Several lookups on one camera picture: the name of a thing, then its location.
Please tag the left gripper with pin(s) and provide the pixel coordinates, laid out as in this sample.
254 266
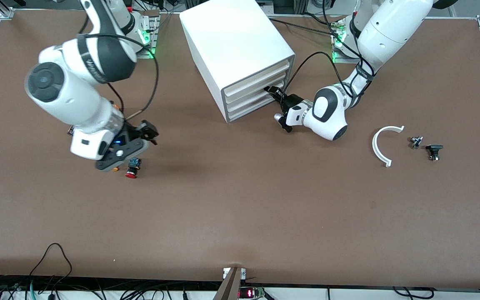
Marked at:
292 101

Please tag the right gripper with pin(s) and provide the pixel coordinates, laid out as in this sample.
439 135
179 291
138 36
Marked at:
136 131

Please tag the white drawer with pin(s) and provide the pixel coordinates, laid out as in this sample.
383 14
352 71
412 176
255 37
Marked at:
252 111
248 102
248 92
256 79

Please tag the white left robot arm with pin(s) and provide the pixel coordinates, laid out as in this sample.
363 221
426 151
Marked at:
390 29

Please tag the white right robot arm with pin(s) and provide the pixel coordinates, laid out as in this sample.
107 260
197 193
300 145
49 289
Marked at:
69 96

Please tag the white drawer cabinet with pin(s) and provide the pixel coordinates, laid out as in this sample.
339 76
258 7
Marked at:
231 37

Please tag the black push button part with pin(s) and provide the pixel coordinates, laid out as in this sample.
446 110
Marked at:
433 151

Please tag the white curved plastic arc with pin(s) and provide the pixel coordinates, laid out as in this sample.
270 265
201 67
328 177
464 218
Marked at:
374 146

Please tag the small red lit device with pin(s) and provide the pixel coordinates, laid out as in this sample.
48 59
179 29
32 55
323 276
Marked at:
250 293

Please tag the red push button switch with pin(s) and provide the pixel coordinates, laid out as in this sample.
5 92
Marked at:
133 168

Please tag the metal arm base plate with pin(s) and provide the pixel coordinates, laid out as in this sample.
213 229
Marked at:
153 41
338 56

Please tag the small metal switch part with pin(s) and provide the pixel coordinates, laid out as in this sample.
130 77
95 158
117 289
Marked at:
416 142

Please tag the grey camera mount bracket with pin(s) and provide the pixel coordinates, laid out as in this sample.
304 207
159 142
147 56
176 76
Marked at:
228 287

